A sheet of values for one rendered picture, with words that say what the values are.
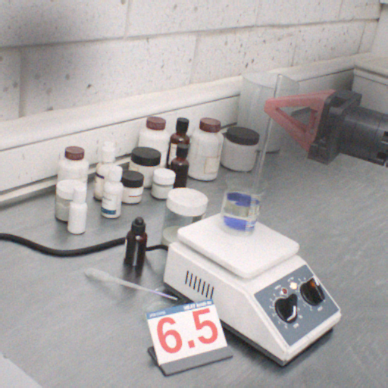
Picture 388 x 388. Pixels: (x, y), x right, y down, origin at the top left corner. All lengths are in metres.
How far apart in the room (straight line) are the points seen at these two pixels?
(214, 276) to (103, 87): 0.50
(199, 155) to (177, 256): 0.38
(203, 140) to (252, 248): 0.39
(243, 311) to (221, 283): 0.04
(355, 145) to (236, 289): 0.21
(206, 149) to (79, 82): 0.26
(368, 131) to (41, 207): 0.53
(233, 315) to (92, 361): 0.18
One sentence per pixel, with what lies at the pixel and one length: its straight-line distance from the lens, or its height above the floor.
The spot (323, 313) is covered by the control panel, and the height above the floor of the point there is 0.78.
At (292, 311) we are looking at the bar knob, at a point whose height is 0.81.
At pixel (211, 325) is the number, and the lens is 0.73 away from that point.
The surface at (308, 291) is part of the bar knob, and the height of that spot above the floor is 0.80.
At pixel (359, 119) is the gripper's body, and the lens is 0.69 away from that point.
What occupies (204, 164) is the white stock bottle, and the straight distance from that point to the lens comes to 1.12.
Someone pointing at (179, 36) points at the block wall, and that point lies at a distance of 1.26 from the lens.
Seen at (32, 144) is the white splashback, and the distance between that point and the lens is 0.99.
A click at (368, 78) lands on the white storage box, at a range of 1.79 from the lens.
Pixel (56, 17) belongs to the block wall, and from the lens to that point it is 1.01.
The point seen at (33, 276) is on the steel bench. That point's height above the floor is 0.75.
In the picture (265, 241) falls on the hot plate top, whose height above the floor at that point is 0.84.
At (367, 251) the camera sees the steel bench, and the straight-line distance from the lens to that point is 1.04.
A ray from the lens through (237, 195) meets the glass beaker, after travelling 0.76.
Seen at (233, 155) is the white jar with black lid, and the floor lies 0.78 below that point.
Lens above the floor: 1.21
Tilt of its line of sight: 25 degrees down
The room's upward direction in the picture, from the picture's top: 10 degrees clockwise
